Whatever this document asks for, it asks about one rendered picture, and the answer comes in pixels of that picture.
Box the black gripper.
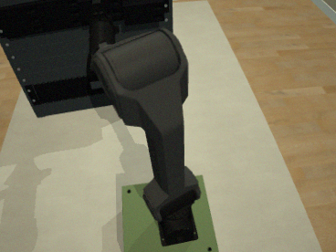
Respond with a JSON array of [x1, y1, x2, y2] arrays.
[[89, 0, 120, 40]]

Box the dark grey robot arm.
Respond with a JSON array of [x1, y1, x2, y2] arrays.
[[86, 28, 201, 247]]

